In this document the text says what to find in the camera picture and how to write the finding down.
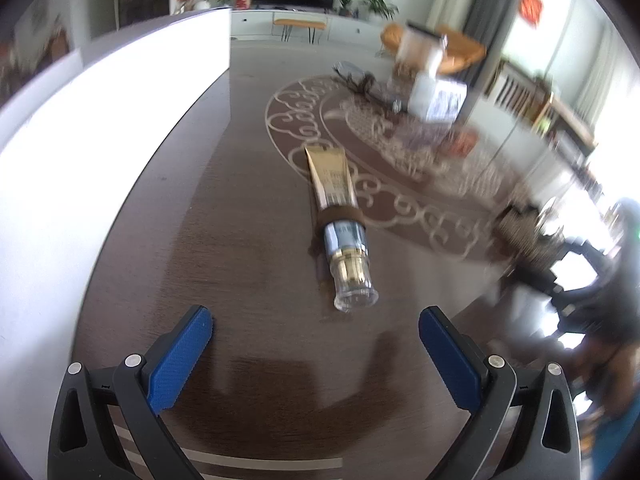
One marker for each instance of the red window decoration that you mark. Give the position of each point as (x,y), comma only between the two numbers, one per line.
(531,5)

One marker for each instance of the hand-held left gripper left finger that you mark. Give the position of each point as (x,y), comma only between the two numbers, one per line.
(180,360)

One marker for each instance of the wooden bench with metal legs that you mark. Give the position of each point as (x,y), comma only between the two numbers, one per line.
(299,23)

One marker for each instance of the grey curtain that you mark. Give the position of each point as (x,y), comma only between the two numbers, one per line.
(495,10)

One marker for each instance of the round patterned table mat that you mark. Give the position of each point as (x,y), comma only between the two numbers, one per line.
(300,120)

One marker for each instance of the clear plastic box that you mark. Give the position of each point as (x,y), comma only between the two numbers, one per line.
(420,47)

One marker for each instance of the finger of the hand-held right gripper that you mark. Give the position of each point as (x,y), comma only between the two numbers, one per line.
(522,222)
(537,280)

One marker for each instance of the large white-walled storage box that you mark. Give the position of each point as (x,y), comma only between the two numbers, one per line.
(100,160)

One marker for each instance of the person's right hand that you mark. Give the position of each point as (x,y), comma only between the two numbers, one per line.
(615,375)

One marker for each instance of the white television cabinet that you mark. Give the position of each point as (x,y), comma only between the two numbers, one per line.
(350,27)

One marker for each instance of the gold cosmetic tube clear cap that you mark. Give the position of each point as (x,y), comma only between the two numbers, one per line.
(332,180)

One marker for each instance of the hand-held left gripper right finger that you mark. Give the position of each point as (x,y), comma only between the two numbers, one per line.
(450,360)

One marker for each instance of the wooden slatted shelf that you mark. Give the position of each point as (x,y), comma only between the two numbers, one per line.
(530,95)

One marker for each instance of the leafy potted plant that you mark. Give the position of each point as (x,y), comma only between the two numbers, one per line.
(379,6)

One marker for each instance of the white box with blue label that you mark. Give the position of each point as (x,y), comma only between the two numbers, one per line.
(435,97)

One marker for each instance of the small dark potted plant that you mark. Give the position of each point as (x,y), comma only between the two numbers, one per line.
(344,5)

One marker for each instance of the orange lounge chair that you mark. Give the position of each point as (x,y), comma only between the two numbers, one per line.
(462,50)

